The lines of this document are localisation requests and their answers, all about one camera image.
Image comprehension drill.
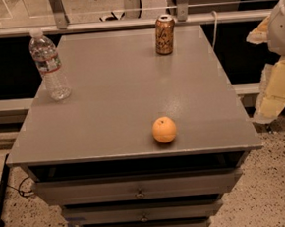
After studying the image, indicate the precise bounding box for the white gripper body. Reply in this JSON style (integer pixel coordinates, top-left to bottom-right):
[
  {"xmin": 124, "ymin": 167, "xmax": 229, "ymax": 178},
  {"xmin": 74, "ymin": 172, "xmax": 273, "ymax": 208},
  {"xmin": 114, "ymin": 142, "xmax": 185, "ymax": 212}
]
[{"xmin": 267, "ymin": 0, "xmax": 285, "ymax": 56}]

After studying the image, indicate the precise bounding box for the black floor stand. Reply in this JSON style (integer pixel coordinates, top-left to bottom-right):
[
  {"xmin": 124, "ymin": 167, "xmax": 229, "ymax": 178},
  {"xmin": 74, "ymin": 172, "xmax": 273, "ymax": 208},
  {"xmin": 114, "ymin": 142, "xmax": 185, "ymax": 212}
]
[{"xmin": 0, "ymin": 163, "xmax": 10, "ymax": 227}]

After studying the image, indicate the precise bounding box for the orange soda can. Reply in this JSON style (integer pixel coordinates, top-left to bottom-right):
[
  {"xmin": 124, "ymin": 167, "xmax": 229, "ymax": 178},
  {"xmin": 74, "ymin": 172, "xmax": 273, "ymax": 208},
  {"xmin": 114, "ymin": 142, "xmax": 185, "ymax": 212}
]
[{"xmin": 155, "ymin": 14, "xmax": 175, "ymax": 55}]

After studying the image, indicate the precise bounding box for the grey drawer cabinet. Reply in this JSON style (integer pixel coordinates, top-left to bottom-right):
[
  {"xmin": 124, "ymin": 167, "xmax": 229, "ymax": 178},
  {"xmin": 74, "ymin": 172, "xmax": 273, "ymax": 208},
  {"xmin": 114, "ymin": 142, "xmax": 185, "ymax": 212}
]
[{"xmin": 0, "ymin": 19, "xmax": 270, "ymax": 227}]

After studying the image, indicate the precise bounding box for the clear plastic water bottle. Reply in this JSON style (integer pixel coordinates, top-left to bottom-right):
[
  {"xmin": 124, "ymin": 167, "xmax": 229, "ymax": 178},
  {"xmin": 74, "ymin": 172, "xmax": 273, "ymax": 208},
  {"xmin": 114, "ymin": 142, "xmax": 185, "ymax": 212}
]
[{"xmin": 28, "ymin": 28, "xmax": 71, "ymax": 101}]

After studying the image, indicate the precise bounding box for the top grey drawer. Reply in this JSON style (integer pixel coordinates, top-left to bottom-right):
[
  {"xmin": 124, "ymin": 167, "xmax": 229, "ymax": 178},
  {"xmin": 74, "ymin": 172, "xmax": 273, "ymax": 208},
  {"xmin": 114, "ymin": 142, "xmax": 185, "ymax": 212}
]
[{"xmin": 32, "ymin": 168, "xmax": 242, "ymax": 205}]

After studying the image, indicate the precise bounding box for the orange fruit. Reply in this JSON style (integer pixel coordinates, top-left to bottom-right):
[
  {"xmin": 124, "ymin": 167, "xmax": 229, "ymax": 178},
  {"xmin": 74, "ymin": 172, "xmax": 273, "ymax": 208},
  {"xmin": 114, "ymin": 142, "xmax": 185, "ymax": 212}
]
[{"xmin": 151, "ymin": 117, "xmax": 177, "ymax": 143}]

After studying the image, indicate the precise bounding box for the middle grey drawer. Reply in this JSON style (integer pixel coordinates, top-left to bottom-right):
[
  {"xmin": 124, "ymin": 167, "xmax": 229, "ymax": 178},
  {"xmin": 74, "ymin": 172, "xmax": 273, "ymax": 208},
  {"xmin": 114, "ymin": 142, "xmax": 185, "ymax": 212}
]
[{"xmin": 62, "ymin": 199, "xmax": 223, "ymax": 225}]

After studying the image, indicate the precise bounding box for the grey metal railing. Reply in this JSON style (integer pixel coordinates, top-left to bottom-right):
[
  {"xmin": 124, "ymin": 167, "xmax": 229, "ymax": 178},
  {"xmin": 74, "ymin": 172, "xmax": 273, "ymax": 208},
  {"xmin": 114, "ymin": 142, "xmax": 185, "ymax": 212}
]
[{"xmin": 0, "ymin": 0, "xmax": 285, "ymax": 42}]

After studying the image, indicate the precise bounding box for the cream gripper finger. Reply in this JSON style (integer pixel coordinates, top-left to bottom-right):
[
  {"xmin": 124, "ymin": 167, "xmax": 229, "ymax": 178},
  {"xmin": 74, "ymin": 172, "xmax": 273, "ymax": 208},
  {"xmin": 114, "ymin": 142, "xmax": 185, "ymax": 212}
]
[
  {"xmin": 246, "ymin": 16, "xmax": 270, "ymax": 44},
  {"xmin": 253, "ymin": 56, "xmax": 285, "ymax": 125}
]

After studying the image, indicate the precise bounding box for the white hanging cable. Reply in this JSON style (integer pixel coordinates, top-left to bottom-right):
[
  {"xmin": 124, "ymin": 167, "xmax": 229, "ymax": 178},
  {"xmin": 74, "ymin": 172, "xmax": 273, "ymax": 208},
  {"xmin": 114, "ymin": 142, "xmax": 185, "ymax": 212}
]
[{"xmin": 208, "ymin": 9, "xmax": 221, "ymax": 50}]

